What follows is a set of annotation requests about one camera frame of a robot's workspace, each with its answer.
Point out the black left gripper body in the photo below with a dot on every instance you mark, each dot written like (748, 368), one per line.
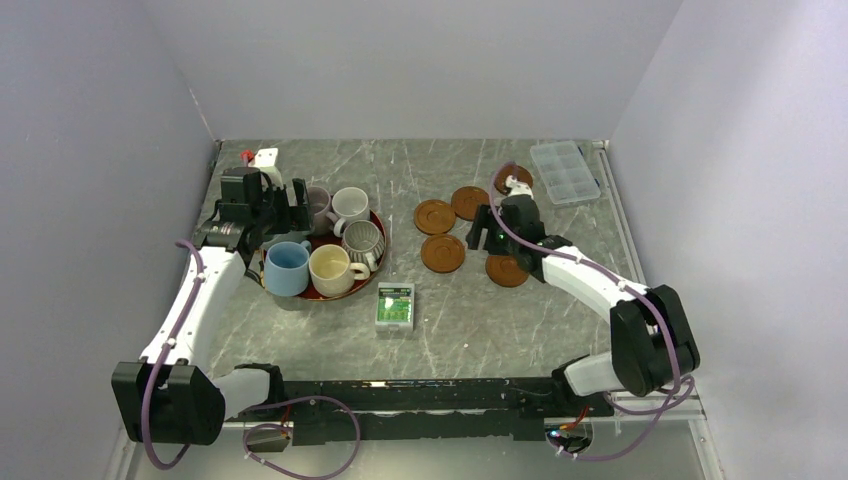
(262, 212)

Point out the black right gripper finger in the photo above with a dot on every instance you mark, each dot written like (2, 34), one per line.
(494, 242)
(480, 223)

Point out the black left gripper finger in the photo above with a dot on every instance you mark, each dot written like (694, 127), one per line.
(301, 215)
(280, 217)

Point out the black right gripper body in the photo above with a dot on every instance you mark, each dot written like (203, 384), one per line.
(510, 243)

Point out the brown wooden coaster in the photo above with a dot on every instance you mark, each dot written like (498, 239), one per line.
(433, 217)
(517, 172)
(466, 200)
(442, 253)
(504, 271)

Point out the cream ribbed ceramic mug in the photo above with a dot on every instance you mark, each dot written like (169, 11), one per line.
(333, 273)

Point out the grey ribbed ceramic cup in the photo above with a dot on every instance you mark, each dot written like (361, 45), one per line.
(365, 243)

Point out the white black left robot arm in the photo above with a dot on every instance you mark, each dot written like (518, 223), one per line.
(166, 395)

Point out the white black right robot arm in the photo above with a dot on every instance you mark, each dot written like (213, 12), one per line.
(652, 347)

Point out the grey-green ceramic mug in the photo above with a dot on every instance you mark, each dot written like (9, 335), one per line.
(293, 236)

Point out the mauve ceramic mug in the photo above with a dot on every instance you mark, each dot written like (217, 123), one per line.
(320, 205)

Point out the light blue ceramic mug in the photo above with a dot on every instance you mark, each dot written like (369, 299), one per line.
(286, 268)

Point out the white ceramic mug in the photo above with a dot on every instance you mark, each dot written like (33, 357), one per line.
(347, 205)

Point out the clear plastic organizer box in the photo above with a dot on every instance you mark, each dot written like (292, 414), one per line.
(564, 173)

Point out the dark red round tray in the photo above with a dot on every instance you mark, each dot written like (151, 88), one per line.
(330, 239)

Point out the green label plastic box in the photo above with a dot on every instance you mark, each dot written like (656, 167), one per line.
(395, 307)

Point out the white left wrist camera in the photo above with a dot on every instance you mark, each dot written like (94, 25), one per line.
(266, 161)

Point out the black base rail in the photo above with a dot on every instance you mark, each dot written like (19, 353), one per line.
(520, 408)

